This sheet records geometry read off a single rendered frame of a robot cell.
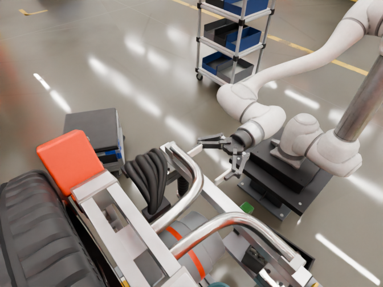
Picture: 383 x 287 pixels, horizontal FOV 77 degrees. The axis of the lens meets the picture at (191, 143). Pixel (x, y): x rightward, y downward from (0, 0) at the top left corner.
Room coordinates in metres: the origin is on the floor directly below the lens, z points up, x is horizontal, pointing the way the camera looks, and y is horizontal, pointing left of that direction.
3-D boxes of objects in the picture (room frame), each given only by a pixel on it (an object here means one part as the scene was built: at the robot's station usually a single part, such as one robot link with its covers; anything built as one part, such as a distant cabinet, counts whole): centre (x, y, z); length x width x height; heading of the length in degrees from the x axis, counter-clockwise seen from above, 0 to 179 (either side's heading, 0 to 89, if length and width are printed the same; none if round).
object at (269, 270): (0.14, -0.18, 0.93); 0.09 x 0.05 x 0.05; 132
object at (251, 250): (0.29, -0.32, 0.51); 0.20 x 0.14 x 0.13; 51
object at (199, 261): (0.18, 0.03, 0.85); 0.21 x 0.14 x 0.14; 132
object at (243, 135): (0.57, -0.15, 0.82); 0.09 x 0.08 x 0.07; 132
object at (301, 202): (0.94, -0.59, 0.15); 0.50 x 0.50 x 0.30; 44
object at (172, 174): (0.39, 0.05, 0.93); 0.09 x 0.05 x 0.05; 132
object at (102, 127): (1.14, 0.67, 0.17); 0.43 x 0.36 x 0.34; 15
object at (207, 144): (0.57, -0.08, 0.82); 0.11 x 0.01 x 0.04; 90
